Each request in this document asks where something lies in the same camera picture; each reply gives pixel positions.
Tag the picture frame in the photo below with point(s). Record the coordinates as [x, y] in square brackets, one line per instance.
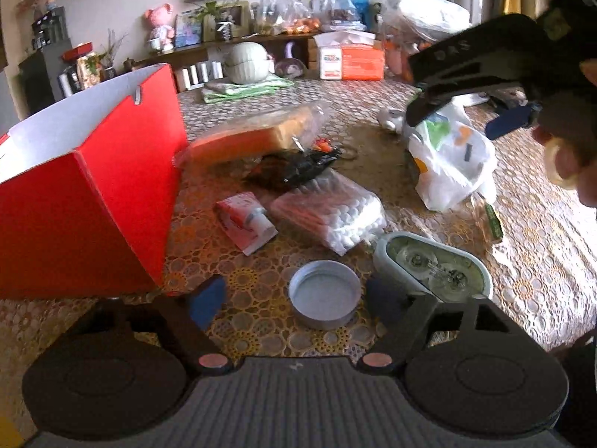
[225, 21]

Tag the black cabinet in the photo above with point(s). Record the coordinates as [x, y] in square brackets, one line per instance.
[39, 72]

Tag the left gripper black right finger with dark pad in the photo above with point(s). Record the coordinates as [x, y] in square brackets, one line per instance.
[467, 367]

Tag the wooden tv console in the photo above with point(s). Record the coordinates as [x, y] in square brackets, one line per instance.
[304, 49]

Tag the person's hand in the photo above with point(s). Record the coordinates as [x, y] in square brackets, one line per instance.
[571, 166]

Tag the cotton swabs pack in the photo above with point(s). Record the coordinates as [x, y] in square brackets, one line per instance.
[334, 210]

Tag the white printed plastic bag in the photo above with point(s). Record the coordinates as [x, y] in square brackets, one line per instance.
[453, 159]

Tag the white router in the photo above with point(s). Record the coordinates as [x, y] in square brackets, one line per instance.
[196, 75]

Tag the orange bread bag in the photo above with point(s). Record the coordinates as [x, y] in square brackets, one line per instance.
[292, 128]

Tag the clear bag with oranges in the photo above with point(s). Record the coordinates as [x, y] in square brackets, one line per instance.
[274, 17]

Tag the oval green clear-lid case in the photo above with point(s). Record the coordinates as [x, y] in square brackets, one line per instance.
[418, 265]

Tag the purple gourd vase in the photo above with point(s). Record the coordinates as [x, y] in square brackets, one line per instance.
[290, 67]

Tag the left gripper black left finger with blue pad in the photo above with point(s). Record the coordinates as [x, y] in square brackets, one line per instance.
[122, 368]

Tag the round metal tin lid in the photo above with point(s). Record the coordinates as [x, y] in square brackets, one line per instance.
[324, 294]

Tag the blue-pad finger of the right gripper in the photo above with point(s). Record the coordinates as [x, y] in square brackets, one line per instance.
[513, 119]

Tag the folded green cloth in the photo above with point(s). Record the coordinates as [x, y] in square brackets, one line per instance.
[221, 91]

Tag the pink white tube package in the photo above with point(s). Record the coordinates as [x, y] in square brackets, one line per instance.
[244, 220]

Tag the orange white tissue box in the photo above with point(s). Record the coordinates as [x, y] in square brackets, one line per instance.
[350, 55]

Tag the pink teddy bear toy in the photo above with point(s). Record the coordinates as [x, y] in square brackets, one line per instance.
[161, 36]

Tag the clear bag dark contents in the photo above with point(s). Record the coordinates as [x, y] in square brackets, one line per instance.
[340, 15]

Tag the black snack packet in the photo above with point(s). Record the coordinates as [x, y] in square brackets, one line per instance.
[286, 171]

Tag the red cardboard box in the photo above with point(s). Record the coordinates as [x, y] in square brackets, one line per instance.
[88, 187]

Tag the small white figurine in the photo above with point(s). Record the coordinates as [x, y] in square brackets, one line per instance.
[391, 120]

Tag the large bag of fruit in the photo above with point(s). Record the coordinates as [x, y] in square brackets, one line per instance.
[410, 26]

